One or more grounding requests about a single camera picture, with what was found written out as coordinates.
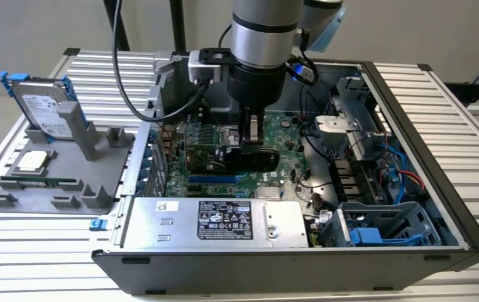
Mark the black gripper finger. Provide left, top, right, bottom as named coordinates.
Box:
left=240, top=106, right=265, bottom=155

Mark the green graphics card black shroud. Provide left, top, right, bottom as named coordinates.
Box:
left=183, top=143, right=281, bottom=174

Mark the CPU socket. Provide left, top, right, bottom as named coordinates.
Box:
left=217, top=125, right=244, bottom=147

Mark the green motherboard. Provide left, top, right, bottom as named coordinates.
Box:
left=154, top=109, right=310, bottom=199

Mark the blue expansion slot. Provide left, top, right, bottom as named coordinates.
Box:
left=186, top=174, right=240, bottom=186

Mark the small silver heat sink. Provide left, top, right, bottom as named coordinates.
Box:
left=256, top=185, right=284, bottom=199

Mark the silver metal drive bay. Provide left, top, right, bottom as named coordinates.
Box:
left=313, top=77, right=390, bottom=161

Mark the black stand pole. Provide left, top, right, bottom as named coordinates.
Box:
left=102, top=0, right=131, bottom=52
left=169, top=0, right=187, bottom=53

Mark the silver power supply unit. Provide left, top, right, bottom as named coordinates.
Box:
left=121, top=197, right=310, bottom=249

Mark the grey metal disk cage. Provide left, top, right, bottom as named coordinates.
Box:
left=317, top=201, right=441, bottom=248

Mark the blue plastic drive carrier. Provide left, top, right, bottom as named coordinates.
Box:
left=349, top=228, right=432, bottom=247

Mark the open black PC case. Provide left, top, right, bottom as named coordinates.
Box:
left=90, top=52, right=479, bottom=296

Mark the grey plastic parts rack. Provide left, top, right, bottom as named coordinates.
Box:
left=0, top=100, right=135, bottom=216

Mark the hard disk in blue carrier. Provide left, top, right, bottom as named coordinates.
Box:
left=0, top=71, right=86, bottom=142

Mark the loose green RAM stick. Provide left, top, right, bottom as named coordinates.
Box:
left=0, top=177, right=79, bottom=188

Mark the silver CPU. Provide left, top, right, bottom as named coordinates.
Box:
left=14, top=150, right=50, bottom=173

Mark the thin black wire loop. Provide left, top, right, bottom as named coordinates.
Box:
left=298, top=78, right=333, bottom=127

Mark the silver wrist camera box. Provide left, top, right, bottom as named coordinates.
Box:
left=187, top=47, right=233, bottom=85

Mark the blue wire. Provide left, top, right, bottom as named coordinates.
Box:
left=376, top=141, right=409, bottom=202

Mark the thick black camera cable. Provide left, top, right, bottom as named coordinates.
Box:
left=110, top=0, right=210, bottom=122

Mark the red wire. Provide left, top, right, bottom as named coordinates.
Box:
left=404, top=169, right=428, bottom=190

